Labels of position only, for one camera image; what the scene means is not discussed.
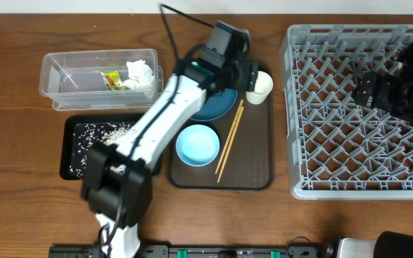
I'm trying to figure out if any wooden chopstick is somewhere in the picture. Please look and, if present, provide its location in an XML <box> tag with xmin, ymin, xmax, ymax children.
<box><xmin>215</xmin><ymin>100</ymin><xmax>244</xmax><ymax>174</ymax></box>
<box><xmin>217</xmin><ymin>107</ymin><xmax>244</xmax><ymax>183</ymax></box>

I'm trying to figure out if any white paper cup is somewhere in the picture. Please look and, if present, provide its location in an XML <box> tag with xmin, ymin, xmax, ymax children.
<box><xmin>246</xmin><ymin>71</ymin><xmax>273</xmax><ymax>105</ymax></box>

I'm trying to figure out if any dark blue plate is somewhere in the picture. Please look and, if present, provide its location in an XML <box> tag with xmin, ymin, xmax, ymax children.
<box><xmin>190</xmin><ymin>88</ymin><xmax>238</xmax><ymax>122</ymax></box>

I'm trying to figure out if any light blue bowl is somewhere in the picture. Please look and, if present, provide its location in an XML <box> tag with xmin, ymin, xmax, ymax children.
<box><xmin>175</xmin><ymin>124</ymin><xmax>220</xmax><ymax>167</ymax></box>

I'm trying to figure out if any white napkin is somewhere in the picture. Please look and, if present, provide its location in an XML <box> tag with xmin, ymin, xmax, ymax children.
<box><xmin>123</xmin><ymin>59</ymin><xmax>154</xmax><ymax>90</ymax></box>

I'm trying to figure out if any yellow orange snack wrapper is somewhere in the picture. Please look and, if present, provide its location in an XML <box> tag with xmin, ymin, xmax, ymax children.
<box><xmin>100</xmin><ymin>70</ymin><xmax>126</xmax><ymax>90</ymax></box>

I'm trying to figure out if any leftover rice pile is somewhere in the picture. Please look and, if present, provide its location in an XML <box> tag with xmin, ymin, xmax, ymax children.
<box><xmin>67</xmin><ymin>122</ymin><xmax>135</xmax><ymax>179</ymax></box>

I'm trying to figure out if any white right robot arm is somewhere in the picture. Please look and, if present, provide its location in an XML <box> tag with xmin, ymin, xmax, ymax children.
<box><xmin>320</xmin><ymin>72</ymin><xmax>413</xmax><ymax>257</ymax></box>

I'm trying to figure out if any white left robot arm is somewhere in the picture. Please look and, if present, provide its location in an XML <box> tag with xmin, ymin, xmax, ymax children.
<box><xmin>81</xmin><ymin>57</ymin><xmax>260</xmax><ymax>257</ymax></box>

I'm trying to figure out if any grey dishwasher rack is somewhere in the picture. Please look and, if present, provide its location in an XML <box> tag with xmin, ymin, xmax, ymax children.
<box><xmin>279</xmin><ymin>24</ymin><xmax>413</xmax><ymax>200</ymax></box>

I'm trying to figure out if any clear plastic waste bin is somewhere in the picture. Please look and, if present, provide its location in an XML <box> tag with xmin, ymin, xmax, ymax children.
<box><xmin>39</xmin><ymin>49</ymin><xmax>163</xmax><ymax>111</ymax></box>

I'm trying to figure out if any black food waste tray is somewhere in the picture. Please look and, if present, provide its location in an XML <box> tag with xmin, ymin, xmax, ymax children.
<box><xmin>60</xmin><ymin>113</ymin><xmax>143</xmax><ymax>180</ymax></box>

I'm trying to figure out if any black rail at table edge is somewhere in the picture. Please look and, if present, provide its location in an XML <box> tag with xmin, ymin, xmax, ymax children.
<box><xmin>48</xmin><ymin>245</ymin><xmax>321</xmax><ymax>258</ymax></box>

